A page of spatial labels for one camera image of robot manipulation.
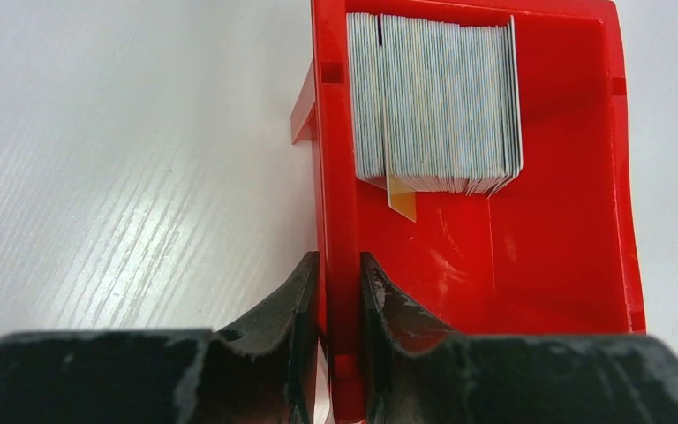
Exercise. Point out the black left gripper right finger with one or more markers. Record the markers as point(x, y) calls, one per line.
point(421, 370)

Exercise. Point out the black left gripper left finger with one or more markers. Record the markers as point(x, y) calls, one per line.
point(261, 368)

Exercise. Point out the red plastic bin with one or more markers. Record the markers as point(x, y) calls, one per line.
point(554, 251)

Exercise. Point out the stack of credit cards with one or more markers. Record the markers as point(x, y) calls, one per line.
point(434, 104)

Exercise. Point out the yellow credit card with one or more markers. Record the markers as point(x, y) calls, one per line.
point(401, 198)

